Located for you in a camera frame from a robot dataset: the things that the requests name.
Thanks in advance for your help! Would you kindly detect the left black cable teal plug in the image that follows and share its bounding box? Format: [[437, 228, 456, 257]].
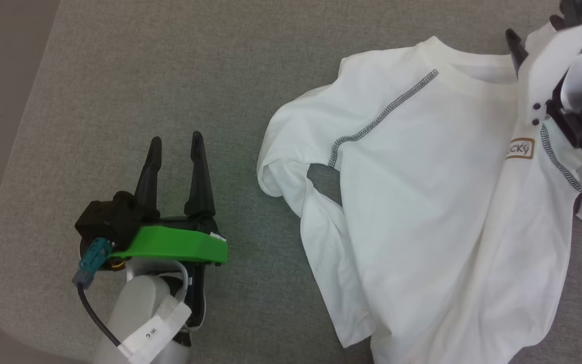
[[72, 238, 121, 349]]

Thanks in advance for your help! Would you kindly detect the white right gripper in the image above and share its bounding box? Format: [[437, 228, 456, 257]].
[[505, 15, 582, 127]]

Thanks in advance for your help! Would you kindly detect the white t-shirt with grey stitching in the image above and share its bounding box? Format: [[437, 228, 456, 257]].
[[257, 35, 582, 364]]

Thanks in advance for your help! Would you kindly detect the white paper label tag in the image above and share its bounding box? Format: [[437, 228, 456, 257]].
[[118, 295, 192, 362]]

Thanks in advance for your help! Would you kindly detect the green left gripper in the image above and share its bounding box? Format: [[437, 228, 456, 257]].
[[109, 131, 229, 332]]

